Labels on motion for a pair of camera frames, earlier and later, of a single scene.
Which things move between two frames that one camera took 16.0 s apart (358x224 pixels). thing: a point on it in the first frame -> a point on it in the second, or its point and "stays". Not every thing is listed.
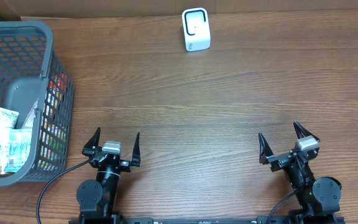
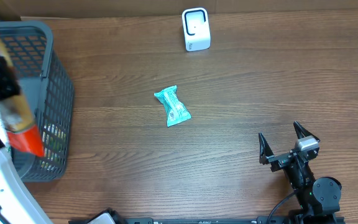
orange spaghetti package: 56,102 -> 18,126
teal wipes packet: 19,145 -> 176,111
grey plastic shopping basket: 18,66 stays
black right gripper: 288,158 stays
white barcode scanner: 196,30 stays
